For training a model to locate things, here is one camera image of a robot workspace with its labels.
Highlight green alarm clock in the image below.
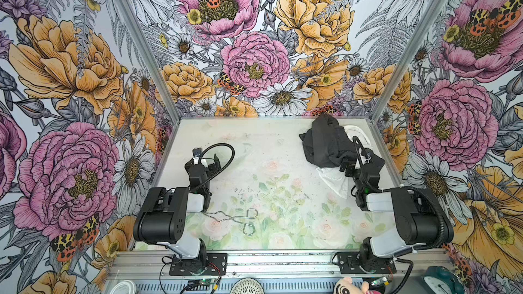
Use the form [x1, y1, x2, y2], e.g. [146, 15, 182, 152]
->
[422, 266, 465, 294]

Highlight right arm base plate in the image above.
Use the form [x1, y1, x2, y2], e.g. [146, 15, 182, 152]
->
[331, 251, 396, 275]

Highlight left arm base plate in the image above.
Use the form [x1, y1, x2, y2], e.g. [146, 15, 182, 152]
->
[169, 253, 228, 276]

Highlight white cloth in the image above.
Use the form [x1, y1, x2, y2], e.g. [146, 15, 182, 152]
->
[316, 125, 373, 199]

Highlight metal tongs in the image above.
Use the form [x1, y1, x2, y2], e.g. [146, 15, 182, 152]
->
[202, 208, 259, 236]

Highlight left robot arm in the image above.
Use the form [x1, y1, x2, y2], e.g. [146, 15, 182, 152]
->
[133, 148, 221, 261]

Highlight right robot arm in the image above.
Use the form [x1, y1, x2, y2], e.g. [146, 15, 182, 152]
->
[340, 158, 454, 274]

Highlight white cup rim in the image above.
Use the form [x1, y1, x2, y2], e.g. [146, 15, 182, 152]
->
[109, 280, 138, 294]

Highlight white round woven object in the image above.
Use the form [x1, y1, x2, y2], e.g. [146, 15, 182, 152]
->
[230, 278, 265, 294]

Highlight black cloth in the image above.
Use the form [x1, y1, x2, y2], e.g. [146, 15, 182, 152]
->
[299, 114, 385, 177]

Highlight aluminium front rail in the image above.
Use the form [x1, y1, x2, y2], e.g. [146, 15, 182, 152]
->
[107, 248, 454, 280]

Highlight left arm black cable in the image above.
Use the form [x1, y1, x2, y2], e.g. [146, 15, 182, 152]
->
[188, 142, 236, 193]

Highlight pink plush toy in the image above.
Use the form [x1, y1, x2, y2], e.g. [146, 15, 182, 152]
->
[332, 277, 380, 294]

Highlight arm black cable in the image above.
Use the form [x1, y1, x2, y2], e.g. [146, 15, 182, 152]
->
[402, 186, 450, 294]
[188, 142, 236, 193]

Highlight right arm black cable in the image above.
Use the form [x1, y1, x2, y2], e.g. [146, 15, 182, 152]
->
[402, 186, 450, 294]

